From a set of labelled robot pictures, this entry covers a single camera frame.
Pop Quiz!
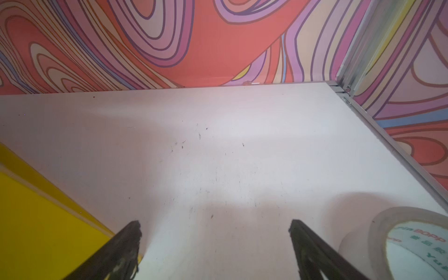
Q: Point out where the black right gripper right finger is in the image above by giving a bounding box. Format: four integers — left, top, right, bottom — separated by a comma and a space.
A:
289, 219, 367, 280

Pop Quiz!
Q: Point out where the aluminium frame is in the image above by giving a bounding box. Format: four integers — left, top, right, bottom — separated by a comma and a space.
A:
336, 1, 448, 208

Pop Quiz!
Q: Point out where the yellow wooden shelf unit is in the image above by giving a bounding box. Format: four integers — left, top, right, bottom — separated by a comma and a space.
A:
0, 142, 142, 280

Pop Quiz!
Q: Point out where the clear packing tape roll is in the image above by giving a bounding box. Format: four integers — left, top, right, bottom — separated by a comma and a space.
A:
338, 207, 448, 280

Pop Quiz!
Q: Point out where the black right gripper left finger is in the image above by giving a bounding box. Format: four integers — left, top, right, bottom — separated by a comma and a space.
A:
65, 220, 142, 280

